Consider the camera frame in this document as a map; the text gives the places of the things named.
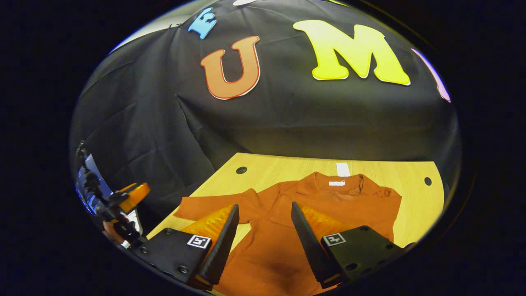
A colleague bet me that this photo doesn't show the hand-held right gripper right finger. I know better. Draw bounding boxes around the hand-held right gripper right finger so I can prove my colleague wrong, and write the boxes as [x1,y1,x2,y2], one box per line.
[291,201,416,288]

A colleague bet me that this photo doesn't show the orange shirt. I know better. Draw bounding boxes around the orange shirt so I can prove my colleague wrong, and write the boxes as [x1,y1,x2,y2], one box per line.
[173,172,402,296]

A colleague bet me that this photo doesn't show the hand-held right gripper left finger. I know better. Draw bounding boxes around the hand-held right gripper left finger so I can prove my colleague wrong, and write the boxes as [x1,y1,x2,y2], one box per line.
[134,203,240,290]

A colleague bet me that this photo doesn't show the black backdrop cloth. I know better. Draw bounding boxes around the black backdrop cloth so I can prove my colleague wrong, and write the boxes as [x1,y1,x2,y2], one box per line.
[70,0,461,231]

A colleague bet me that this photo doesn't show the blue panel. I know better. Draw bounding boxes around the blue panel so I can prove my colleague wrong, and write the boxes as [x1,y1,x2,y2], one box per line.
[76,154,113,206]

